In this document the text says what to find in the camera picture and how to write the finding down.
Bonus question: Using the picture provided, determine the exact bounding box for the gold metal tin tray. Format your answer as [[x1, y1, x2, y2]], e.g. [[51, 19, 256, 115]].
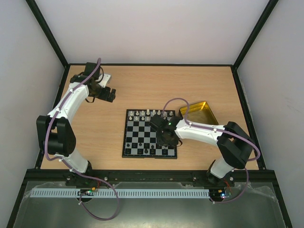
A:
[[186, 101, 219, 125]]

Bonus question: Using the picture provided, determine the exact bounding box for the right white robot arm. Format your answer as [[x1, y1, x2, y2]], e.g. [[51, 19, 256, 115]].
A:
[[150, 115, 254, 186]]

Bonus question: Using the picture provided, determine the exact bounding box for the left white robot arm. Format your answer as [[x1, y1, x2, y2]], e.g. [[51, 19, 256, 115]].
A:
[[36, 59, 116, 174]]

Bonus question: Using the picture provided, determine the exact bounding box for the black white chessboard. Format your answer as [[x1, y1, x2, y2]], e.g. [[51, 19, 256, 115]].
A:
[[122, 109, 177, 159]]

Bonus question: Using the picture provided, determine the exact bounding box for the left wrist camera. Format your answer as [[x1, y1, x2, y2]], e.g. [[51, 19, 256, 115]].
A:
[[97, 74, 112, 88]]

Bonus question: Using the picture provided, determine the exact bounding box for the black mounting rail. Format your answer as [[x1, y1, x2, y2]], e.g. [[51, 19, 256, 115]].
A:
[[65, 170, 236, 187]]

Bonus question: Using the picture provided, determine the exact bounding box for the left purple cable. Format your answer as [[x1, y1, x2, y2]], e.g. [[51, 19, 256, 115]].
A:
[[45, 57, 121, 220]]

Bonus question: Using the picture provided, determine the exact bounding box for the black frame enclosure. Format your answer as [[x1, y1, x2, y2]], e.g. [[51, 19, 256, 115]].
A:
[[7, 0, 292, 228]]

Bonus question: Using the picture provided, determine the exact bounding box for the white slotted cable duct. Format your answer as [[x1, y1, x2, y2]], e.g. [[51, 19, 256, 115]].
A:
[[29, 188, 209, 199]]

